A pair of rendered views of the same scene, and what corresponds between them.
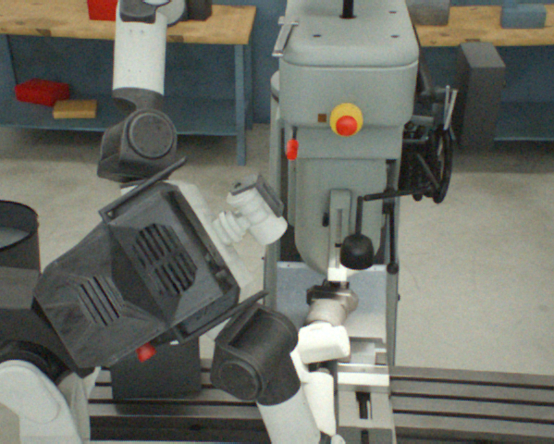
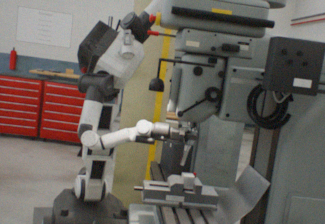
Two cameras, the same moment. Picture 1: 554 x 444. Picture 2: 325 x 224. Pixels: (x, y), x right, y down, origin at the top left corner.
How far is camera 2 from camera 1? 2.42 m
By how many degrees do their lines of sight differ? 78
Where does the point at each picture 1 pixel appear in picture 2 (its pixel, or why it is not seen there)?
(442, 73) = not seen: outside the picture
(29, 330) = not seen: hidden behind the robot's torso
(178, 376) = (168, 163)
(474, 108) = (267, 61)
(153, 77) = (148, 8)
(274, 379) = (86, 90)
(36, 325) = not seen: hidden behind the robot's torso
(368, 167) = (185, 58)
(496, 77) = (274, 42)
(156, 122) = (131, 15)
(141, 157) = (122, 23)
